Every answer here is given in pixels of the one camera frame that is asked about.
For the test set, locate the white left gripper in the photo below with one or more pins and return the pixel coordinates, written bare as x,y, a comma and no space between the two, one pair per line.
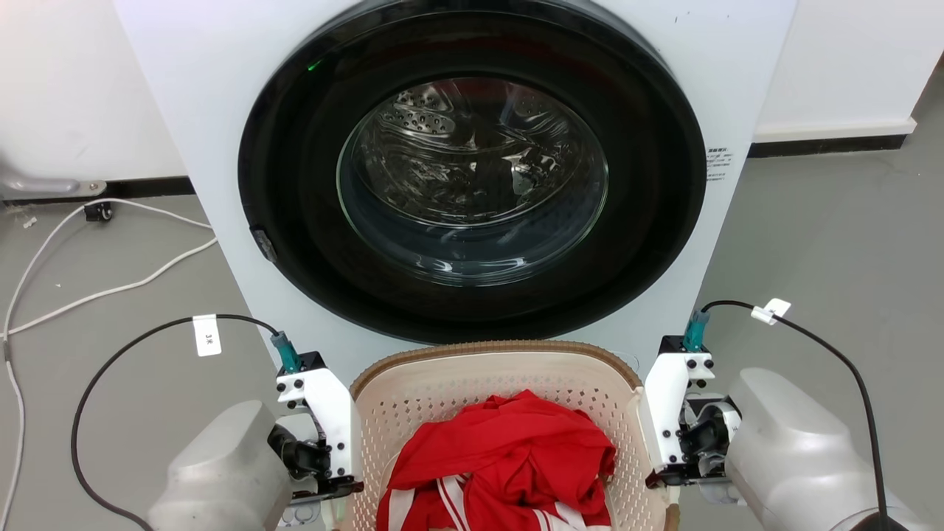
332,413

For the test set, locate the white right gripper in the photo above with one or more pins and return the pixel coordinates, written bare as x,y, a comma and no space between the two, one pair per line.
664,413

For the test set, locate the beige perforated laundry basket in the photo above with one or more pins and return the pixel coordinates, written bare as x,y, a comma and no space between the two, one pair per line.
442,383

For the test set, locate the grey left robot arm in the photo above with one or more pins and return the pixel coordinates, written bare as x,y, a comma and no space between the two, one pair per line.
221,472

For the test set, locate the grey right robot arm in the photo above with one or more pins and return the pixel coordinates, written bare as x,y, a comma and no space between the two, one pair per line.
789,442

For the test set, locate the red garment with white stripes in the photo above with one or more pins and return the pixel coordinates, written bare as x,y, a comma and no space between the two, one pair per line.
509,457

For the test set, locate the black round washer door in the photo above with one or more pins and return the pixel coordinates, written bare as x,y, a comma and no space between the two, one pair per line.
295,184

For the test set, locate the printed text sticker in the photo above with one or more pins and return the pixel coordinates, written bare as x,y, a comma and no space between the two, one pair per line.
718,165

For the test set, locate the small black caster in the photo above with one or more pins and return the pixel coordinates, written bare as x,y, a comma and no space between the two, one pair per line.
98,212

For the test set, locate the white front-load washing machine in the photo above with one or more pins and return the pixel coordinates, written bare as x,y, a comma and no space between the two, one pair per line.
214,110

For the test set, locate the grey metal bracket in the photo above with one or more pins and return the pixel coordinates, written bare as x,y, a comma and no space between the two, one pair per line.
37,184

